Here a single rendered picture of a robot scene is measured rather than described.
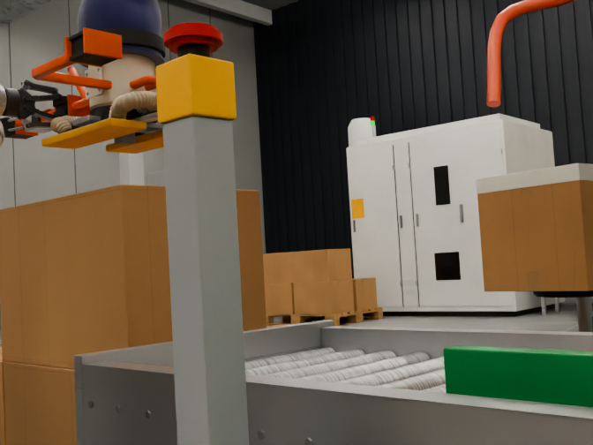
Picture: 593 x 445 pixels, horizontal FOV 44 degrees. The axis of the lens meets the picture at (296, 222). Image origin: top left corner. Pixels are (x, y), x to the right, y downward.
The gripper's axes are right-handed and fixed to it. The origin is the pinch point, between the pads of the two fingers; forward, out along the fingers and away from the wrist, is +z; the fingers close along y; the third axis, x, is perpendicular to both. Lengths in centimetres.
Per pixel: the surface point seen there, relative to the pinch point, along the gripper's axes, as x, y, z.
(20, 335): 8, 62, -21
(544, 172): 84, 22, 121
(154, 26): 36.9, -15.1, 3.5
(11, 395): 1, 77, -21
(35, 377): 15, 71, -21
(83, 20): 26.5, -16.6, -10.7
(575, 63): -258, -241, 1026
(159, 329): 56, 60, -13
